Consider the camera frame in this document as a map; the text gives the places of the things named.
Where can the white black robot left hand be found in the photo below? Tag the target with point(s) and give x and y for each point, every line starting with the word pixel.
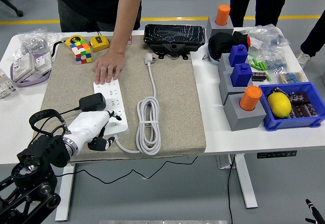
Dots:
pixel 86 127

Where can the person's left hand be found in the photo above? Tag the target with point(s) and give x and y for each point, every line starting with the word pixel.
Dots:
pixel 109 64

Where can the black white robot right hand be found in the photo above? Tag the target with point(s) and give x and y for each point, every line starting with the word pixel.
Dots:
pixel 315 212

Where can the black power adapter plug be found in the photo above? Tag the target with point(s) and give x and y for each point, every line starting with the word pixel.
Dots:
pixel 92 102

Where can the white power strip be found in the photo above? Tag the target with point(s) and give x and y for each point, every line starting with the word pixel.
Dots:
pixel 122 128

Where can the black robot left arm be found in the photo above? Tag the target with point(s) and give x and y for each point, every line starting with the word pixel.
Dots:
pixel 38 158

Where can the person's left forearm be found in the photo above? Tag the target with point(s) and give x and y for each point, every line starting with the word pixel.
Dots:
pixel 125 18

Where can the square yellow tape measure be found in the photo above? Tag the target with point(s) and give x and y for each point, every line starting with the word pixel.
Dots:
pixel 99 43

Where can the colourful puzzle cube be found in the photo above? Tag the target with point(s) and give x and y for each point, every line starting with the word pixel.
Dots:
pixel 81 52
pixel 130 39

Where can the round yellow tape measure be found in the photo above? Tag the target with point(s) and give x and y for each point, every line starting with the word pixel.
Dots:
pixel 73 40

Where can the empty clear plastic bag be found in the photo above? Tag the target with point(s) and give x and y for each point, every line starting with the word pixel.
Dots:
pixel 56 38

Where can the white socket box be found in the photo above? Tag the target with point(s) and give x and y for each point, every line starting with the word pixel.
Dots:
pixel 23 67
pixel 43 62

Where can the black desk control panel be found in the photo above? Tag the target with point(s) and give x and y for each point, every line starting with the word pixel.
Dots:
pixel 276 154

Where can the grey-brown mat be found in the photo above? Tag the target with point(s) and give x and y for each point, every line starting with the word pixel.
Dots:
pixel 172 94

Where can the white table leg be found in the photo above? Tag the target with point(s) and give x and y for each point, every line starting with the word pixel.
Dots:
pixel 245 183
pixel 66 196

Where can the purple tray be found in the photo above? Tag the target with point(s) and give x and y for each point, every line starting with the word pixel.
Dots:
pixel 30 82

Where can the black plastic-wrapped device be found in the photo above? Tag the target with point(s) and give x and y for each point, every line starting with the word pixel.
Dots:
pixel 175 34

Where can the clear bag metal screws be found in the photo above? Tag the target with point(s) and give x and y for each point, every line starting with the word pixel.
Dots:
pixel 33 42

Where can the white circuit breaker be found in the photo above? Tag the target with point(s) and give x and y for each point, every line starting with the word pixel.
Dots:
pixel 5 84

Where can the blue plastic bin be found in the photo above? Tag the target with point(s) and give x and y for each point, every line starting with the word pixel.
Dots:
pixel 287 123

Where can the dark brown capacitor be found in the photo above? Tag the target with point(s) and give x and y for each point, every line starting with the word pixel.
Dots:
pixel 297 111
pixel 259 76
pixel 311 109
pixel 299 97

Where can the white bowl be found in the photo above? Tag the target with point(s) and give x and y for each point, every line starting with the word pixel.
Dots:
pixel 212 59

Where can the grey under-desk box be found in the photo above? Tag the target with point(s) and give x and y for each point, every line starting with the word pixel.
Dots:
pixel 223 161

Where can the black cloth bundle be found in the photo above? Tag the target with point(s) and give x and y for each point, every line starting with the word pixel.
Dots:
pixel 221 43

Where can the yellow lemon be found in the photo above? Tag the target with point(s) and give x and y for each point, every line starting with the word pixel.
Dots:
pixel 279 104

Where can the orange cylinder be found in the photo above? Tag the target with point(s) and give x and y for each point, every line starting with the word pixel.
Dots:
pixel 250 98
pixel 223 14

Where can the black metal clip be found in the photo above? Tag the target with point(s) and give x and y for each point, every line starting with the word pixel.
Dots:
pixel 276 90

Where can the blue block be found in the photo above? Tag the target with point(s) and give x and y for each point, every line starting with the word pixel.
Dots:
pixel 238 55
pixel 241 75

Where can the clear bag taped resistors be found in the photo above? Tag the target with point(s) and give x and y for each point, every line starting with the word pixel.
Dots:
pixel 292 77

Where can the green battery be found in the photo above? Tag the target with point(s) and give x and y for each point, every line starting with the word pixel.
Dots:
pixel 251 62
pixel 263 65
pixel 268 76
pixel 256 65

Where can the clear bag blue components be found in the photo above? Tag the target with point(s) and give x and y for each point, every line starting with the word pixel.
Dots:
pixel 276 61
pixel 269 36

